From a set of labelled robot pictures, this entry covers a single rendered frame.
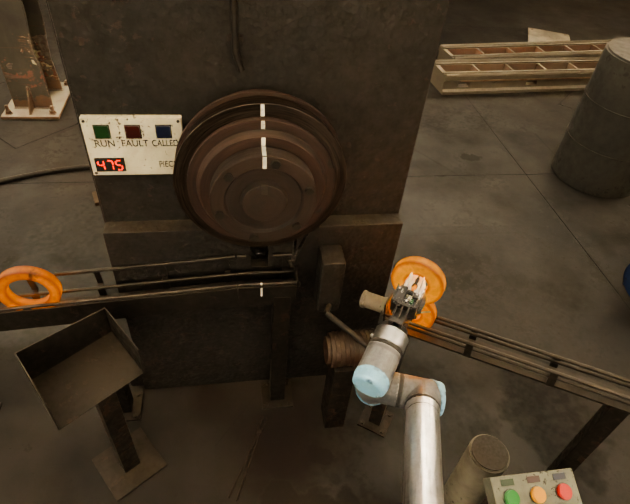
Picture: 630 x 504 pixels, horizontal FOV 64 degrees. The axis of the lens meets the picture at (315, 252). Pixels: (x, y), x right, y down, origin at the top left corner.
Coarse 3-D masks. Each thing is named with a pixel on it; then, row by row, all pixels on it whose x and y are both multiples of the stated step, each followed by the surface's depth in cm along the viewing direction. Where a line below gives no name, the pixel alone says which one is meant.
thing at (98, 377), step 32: (96, 320) 153; (32, 352) 143; (64, 352) 151; (96, 352) 155; (128, 352) 154; (32, 384) 134; (64, 384) 147; (96, 384) 147; (64, 416) 140; (128, 448) 179; (128, 480) 185
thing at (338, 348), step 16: (336, 336) 175; (368, 336) 176; (336, 352) 172; (352, 352) 173; (336, 368) 180; (352, 368) 181; (336, 384) 185; (352, 384) 187; (336, 400) 193; (336, 416) 201
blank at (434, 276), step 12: (396, 264) 146; (408, 264) 141; (420, 264) 139; (432, 264) 140; (396, 276) 146; (408, 276) 147; (432, 276) 140; (444, 276) 141; (432, 288) 142; (444, 288) 142; (432, 300) 145
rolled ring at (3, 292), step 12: (0, 276) 152; (12, 276) 151; (24, 276) 152; (36, 276) 153; (48, 276) 155; (0, 288) 153; (48, 288) 157; (60, 288) 159; (0, 300) 157; (12, 300) 158; (24, 300) 161; (36, 300) 163; (48, 300) 160
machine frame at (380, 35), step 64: (64, 0) 115; (128, 0) 117; (192, 0) 119; (256, 0) 121; (320, 0) 123; (384, 0) 125; (448, 0) 127; (64, 64) 125; (128, 64) 127; (192, 64) 129; (256, 64) 131; (320, 64) 134; (384, 64) 136; (384, 128) 150; (128, 192) 152; (384, 192) 166; (128, 256) 162; (192, 256) 166; (384, 256) 179; (128, 320) 183; (192, 320) 188; (256, 320) 193; (320, 320) 198; (192, 384) 216
